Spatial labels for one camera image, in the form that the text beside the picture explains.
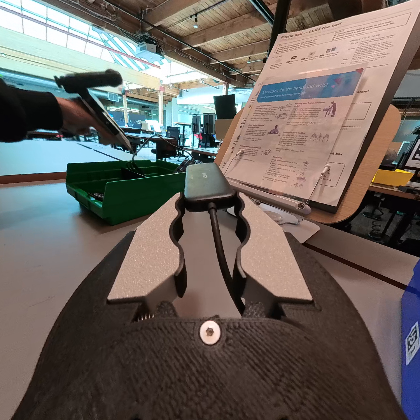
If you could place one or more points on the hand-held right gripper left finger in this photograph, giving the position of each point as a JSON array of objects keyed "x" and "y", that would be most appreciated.
[{"x": 147, "y": 262}]

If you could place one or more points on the green plastic bin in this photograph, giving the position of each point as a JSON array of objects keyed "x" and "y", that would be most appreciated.
[{"x": 131, "y": 197}]

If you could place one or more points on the black monitor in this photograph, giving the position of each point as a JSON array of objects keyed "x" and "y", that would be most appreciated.
[{"x": 224, "y": 106}]

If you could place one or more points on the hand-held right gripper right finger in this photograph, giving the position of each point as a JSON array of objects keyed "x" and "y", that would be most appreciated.
[{"x": 275, "y": 262}]

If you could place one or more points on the person's left forearm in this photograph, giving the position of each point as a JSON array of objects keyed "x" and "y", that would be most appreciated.
[{"x": 26, "y": 111}]

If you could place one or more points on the black metal pole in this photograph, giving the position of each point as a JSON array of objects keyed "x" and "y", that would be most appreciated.
[{"x": 279, "y": 23}]

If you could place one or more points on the yellow plastic bin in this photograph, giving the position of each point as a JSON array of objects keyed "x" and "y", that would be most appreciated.
[{"x": 392, "y": 177}]

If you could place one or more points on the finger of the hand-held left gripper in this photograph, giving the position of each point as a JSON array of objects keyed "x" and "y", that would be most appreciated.
[
  {"x": 105, "y": 126},
  {"x": 114, "y": 128}
]

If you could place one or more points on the instruction sheet stand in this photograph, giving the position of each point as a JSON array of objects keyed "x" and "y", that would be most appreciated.
[{"x": 328, "y": 114}]

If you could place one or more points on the wooden top desk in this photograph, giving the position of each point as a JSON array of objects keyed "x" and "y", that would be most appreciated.
[{"x": 393, "y": 192}]

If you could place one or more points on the blue plastic bin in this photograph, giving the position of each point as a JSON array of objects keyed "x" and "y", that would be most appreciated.
[{"x": 411, "y": 344}]

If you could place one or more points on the ceiling projector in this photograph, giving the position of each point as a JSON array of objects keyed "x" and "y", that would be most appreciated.
[{"x": 149, "y": 51}]

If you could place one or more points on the black white marker sign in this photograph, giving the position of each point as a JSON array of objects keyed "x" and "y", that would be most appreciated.
[{"x": 411, "y": 154}]

